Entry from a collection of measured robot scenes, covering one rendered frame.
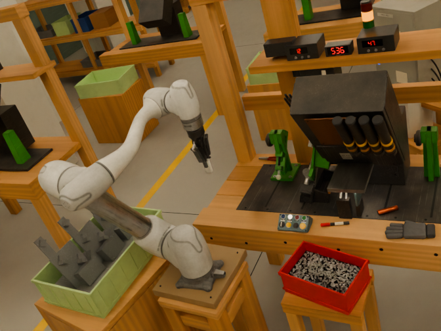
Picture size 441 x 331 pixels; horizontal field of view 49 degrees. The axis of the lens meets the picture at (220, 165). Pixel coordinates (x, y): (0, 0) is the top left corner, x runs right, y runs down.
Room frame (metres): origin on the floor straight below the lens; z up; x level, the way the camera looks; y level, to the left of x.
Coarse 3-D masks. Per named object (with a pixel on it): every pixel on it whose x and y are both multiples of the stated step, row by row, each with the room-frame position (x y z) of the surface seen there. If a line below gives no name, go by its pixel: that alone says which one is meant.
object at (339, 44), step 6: (330, 42) 2.15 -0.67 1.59; (336, 42) 2.12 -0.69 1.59; (342, 42) 2.10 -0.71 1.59; (348, 42) 2.07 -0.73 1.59; (324, 48) 2.11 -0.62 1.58; (330, 48) 2.09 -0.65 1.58; (336, 48) 2.08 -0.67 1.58; (342, 48) 2.06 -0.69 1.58; (348, 48) 2.05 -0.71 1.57; (330, 54) 2.10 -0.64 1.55; (336, 54) 2.08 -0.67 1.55; (342, 54) 2.07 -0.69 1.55; (348, 54) 2.05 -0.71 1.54
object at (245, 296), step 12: (240, 288) 1.68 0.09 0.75; (252, 288) 1.71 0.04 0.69; (240, 300) 1.65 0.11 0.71; (252, 300) 1.69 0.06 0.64; (168, 312) 1.65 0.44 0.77; (180, 312) 1.65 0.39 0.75; (228, 312) 1.56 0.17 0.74; (252, 312) 1.68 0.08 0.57; (180, 324) 1.63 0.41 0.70; (192, 324) 1.60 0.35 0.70; (204, 324) 1.56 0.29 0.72; (216, 324) 1.49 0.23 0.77; (228, 324) 1.52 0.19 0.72; (252, 324) 1.69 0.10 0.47; (264, 324) 1.71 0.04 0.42
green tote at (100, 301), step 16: (144, 208) 2.27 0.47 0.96; (96, 224) 2.35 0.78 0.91; (128, 256) 1.95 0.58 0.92; (144, 256) 2.03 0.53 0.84; (48, 272) 2.04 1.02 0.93; (112, 272) 1.85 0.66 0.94; (128, 272) 1.92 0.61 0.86; (48, 288) 1.91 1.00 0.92; (64, 288) 1.82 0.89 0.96; (96, 288) 1.76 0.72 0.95; (112, 288) 1.82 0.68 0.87; (64, 304) 1.88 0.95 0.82; (80, 304) 1.80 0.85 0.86; (96, 304) 1.73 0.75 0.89; (112, 304) 1.78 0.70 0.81
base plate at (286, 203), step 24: (264, 168) 2.37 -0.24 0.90; (264, 192) 2.14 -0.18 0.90; (288, 192) 2.07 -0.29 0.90; (336, 192) 1.94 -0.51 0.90; (384, 192) 1.83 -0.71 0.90; (408, 192) 1.77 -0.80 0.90; (432, 192) 1.72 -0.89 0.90; (336, 216) 1.77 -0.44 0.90; (384, 216) 1.67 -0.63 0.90; (408, 216) 1.62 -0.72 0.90; (432, 216) 1.57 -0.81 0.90
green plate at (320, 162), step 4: (312, 152) 1.90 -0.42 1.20; (316, 152) 1.90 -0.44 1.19; (312, 156) 1.90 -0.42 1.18; (316, 156) 1.90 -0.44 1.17; (320, 156) 1.89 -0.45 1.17; (312, 160) 1.90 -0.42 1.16; (316, 160) 1.90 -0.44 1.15; (320, 160) 1.89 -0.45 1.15; (324, 160) 1.88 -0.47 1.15; (312, 164) 1.90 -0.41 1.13; (316, 164) 1.91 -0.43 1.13; (320, 164) 1.89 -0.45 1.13; (324, 164) 1.88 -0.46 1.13; (328, 164) 1.87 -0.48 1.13; (312, 168) 1.91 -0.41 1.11; (328, 168) 1.88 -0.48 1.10
